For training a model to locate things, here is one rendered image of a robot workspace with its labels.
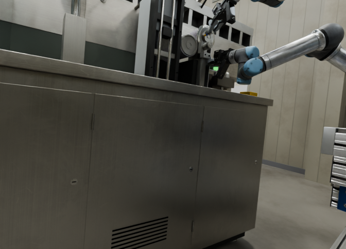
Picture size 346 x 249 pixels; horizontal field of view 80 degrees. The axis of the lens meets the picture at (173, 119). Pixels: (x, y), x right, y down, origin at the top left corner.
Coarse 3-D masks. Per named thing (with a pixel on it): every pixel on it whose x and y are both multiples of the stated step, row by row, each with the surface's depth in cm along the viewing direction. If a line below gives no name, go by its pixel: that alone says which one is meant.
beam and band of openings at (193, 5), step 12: (120, 0) 130; (132, 0) 135; (192, 0) 160; (192, 12) 161; (204, 12) 167; (192, 24) 170; (204, 24) 168; (228, 24) 183; (240, 24) 192; (216, 36) 176; (228, 36) 185; (240, 36) 193; (252, 36) 203
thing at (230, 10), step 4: (228, 4) 111; (232, 4) 112; (228, 8) 111; (232, 8) 112; (228, 12) 111; (232, 12) 111; (228, 16) 111; (232, 16) 110; (228, 20) 110; (232, 20) 110
